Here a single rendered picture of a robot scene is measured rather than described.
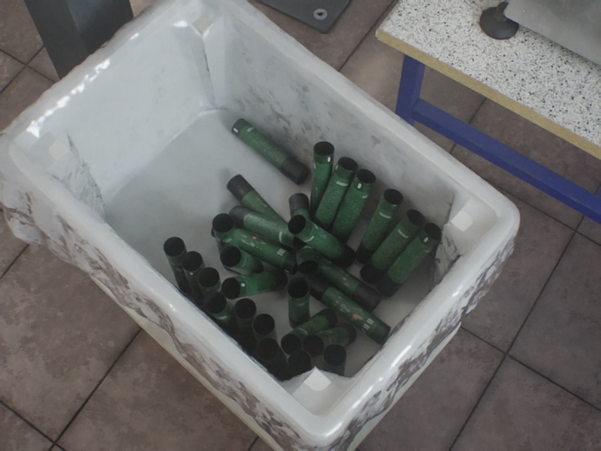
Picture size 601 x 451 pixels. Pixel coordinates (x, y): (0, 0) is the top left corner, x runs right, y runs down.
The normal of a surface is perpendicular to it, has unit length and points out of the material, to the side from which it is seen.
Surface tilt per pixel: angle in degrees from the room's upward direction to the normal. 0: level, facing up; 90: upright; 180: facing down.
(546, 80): 0
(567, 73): 0
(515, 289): 0
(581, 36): 90
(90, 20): 90
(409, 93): 90
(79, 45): 90
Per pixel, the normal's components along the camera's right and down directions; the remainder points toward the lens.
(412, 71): -0.55, 0.76
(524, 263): -0.02, -0.41
